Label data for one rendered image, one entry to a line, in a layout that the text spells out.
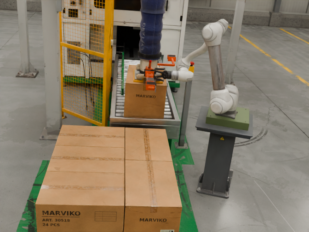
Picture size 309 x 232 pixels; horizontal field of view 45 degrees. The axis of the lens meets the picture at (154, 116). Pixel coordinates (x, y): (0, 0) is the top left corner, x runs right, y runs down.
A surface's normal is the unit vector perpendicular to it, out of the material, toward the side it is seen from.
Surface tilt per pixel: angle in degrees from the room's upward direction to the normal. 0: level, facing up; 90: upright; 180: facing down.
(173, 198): 0
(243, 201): 0
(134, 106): 90
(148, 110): 90
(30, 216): 0
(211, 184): 90
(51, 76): 90
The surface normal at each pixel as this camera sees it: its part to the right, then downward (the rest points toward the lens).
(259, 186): 0.08, -0.90
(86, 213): 0.07, 0.42
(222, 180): -0.23, 0.39
